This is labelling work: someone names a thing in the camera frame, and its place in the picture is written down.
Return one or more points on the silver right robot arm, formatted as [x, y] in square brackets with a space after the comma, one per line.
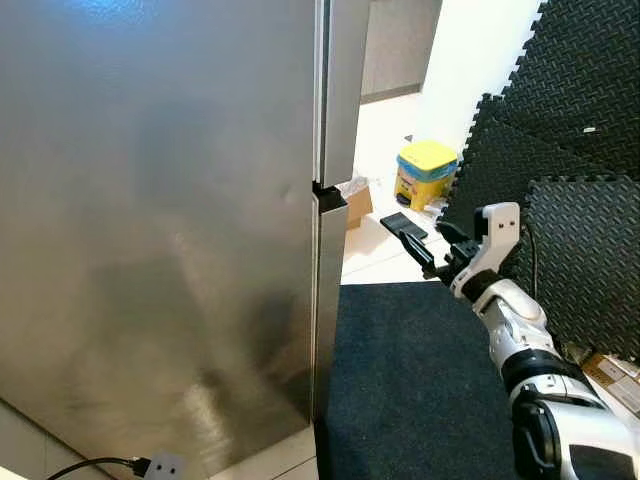
[540, 380]

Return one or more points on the silver fridge body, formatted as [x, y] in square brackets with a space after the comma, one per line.
[150, 250]

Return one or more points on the black ridged rectangular tile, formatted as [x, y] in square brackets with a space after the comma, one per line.
[403, 222]

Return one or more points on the yellow bucket with blue band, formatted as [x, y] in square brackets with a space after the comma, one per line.
[427, 172]

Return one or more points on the black foam floor mat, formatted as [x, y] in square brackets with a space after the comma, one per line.
[585, 265]
[590, 70]
[490, 170]

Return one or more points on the dark blue carpet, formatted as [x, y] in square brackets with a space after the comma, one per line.
[400, 380]

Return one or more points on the silver freezer door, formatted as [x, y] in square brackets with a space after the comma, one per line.
[345, 90]

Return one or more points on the printed cardboard box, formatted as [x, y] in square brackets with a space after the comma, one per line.
[612, 375]

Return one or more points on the grey kitchen cabinet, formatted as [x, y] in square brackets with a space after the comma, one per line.
[400, 45]

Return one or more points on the light grey right wrist camera mount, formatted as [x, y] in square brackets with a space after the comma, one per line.
[497, 240]

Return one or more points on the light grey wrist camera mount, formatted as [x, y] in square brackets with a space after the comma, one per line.
[165, 467]
[497, 240]

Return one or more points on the light grey left wrist camera mount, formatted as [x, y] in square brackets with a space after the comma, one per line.
[165, 467]

